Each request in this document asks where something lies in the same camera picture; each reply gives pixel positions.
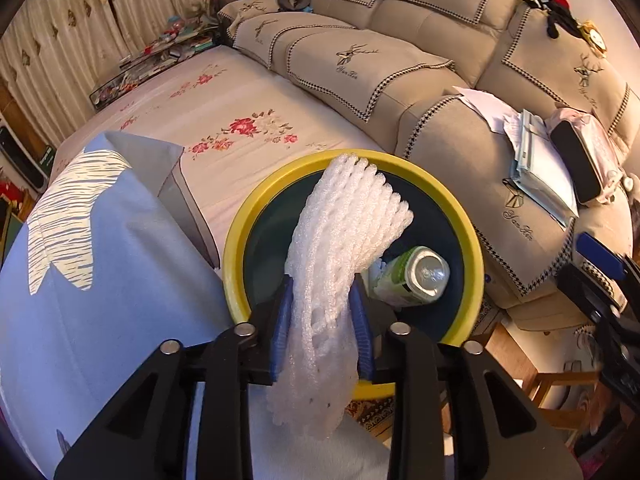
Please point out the floral bed sheet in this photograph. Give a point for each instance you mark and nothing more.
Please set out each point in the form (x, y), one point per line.
(236, 121)

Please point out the paper stack on sofa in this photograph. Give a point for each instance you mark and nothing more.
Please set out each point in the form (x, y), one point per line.
(537, 169)

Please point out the blue tablecloth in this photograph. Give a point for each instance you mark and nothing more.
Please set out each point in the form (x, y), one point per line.
(114, 259)

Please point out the beige curtains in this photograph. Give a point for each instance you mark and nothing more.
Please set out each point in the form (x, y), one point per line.
(54, 52)

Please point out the yellow rimmed trash bin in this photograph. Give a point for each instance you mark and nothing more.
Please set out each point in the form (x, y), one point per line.
(435, 202)

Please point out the black tower fan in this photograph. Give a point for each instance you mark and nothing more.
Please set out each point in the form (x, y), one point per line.
(22, 162)

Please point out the green white bottle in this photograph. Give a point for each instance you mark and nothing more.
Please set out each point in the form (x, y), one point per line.
(418, 276)

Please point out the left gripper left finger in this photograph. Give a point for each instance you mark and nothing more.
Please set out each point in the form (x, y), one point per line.
(184, 413)

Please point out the white foam net sleeve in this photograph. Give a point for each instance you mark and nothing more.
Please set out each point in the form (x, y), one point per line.
(349, 219)

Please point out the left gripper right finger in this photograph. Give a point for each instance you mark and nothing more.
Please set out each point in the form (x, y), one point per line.
(458, 415)

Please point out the beige sofa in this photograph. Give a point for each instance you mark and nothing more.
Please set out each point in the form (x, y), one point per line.
(398, 70)

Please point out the low cluttered shelf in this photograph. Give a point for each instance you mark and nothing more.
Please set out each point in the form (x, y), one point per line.
(169, 50)

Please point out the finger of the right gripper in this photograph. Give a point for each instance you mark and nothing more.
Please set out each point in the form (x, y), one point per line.
(600, 256)

